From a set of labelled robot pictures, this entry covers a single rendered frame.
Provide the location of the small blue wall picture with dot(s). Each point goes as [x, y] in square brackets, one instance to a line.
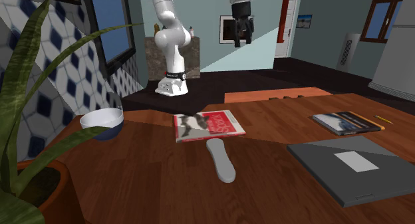
[304, 21]

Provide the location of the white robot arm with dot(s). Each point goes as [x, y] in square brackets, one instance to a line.
[169, 38]

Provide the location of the black framed window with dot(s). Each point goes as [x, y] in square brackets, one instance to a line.
[110, 22]

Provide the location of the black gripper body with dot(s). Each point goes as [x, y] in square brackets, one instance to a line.
[242, 11]

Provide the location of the green plant in terracotta pot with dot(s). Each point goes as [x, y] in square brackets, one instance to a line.
[22, 61]

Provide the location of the white and blue bowl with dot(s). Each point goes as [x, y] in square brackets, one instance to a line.
[102, 119]

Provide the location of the brown framed window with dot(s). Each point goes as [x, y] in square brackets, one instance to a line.
[379, 19]

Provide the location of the grey closed laptop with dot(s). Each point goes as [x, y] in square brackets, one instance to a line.
[327, 171]

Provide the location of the red and white book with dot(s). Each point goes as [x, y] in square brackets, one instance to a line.
[220, 124]

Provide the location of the dark book with orange spine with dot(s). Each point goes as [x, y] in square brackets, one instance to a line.
[347, 123]

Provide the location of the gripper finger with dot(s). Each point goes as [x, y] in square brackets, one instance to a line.
[237, 33]
[249, 30]

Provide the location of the brown stone cabinet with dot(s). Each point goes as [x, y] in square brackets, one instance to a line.
[155, 61]

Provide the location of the white door with red panel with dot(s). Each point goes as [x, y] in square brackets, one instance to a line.
[290, 25]

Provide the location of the grey upright appliance with grille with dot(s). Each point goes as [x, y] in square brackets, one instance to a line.
[347, 53]

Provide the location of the dark robot stand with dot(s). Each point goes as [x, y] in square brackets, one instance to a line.
[214, 87]

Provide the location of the yellow pencil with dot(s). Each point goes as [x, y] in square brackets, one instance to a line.
[384, 119]

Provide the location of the grey remote control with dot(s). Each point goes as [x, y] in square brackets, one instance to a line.
[222, 160]

